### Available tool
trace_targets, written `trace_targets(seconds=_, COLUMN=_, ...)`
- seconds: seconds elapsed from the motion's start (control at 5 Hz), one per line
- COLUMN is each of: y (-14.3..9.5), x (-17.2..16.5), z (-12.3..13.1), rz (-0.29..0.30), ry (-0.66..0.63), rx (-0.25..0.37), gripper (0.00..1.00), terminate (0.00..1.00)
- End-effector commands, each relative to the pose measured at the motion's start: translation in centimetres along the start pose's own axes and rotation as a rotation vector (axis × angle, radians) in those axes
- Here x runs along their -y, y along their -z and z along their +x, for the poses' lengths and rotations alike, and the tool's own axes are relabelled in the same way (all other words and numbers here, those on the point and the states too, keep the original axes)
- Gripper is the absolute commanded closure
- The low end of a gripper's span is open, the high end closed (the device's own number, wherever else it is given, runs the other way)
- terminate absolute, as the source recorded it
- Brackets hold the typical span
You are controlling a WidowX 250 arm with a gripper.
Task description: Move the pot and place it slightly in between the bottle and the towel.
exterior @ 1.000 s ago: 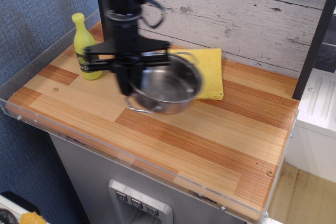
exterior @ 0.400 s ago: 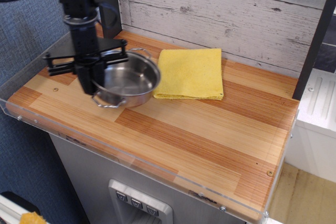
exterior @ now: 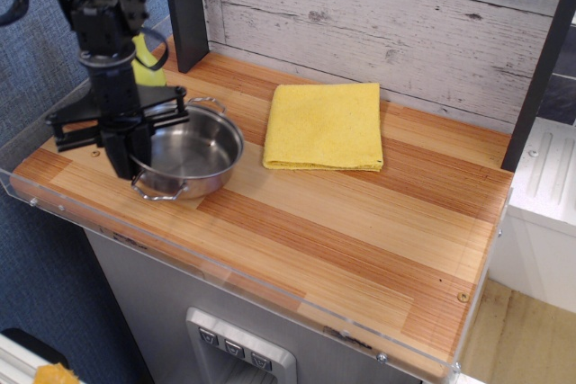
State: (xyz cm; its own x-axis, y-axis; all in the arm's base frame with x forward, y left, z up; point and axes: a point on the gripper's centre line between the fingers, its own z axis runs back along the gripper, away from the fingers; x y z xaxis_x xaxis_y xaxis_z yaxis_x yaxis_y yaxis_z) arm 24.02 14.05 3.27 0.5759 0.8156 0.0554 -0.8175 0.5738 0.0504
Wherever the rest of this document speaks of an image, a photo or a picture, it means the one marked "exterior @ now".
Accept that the yellow folded cloth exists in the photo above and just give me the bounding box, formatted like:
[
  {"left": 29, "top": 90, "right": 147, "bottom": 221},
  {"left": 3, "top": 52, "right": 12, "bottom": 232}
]
[{"left": 263, "top": 83, "right": 383, "bottom": 172}]

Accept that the stainless steel pot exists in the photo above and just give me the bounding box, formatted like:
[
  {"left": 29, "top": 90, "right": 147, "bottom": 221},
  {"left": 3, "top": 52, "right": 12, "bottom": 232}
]
[{"left": 131, "top": 97, "right": 244, "bottom": 201}]

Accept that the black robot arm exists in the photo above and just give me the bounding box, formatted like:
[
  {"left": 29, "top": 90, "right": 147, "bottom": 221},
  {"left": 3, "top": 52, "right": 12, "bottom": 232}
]
[{"left": 1, "top": 0, "right": 188, "bottom": 180}]

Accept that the clear acrylic table guard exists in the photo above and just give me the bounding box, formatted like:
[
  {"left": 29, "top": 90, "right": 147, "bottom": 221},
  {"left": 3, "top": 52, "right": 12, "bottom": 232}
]
[{"left": 0, "top": 14, "right": 514, "bottom": 381}]

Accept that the white toy sink counter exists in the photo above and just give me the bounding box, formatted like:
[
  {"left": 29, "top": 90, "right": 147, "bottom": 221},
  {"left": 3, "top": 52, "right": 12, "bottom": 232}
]
[{"left": 489, "top": 118, "right": 575, "bottom": 312}]

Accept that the yellow olive oil bottle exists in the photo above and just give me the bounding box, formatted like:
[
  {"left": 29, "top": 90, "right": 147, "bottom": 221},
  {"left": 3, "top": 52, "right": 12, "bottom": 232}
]
[{"left": 131, "top": 33, "right": 167, "bottom": 86}]

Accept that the yellow object bottom left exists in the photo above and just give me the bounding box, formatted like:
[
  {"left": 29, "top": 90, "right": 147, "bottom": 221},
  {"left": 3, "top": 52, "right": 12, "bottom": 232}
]
[{"left": 32, "top": 363, "right": 81, "bottom": 384}]

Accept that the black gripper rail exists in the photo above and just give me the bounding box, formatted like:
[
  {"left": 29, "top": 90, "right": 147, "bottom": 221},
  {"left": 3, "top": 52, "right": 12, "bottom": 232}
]
[{"left": 46, "top": 85, "right": 187, "bottom": 180}]

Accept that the dark vertical post right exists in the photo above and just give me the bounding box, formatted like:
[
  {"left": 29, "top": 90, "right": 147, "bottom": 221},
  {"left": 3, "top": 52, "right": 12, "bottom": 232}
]
[{"left": 501, "top": 0, "right": 575, "bottom": 173}]

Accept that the toy fridge with dispenser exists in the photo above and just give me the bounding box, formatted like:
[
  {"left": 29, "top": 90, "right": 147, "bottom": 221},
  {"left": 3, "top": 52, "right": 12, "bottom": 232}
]
[{"left": 87, "top": 232, "right": 416, "bottom": 383}]

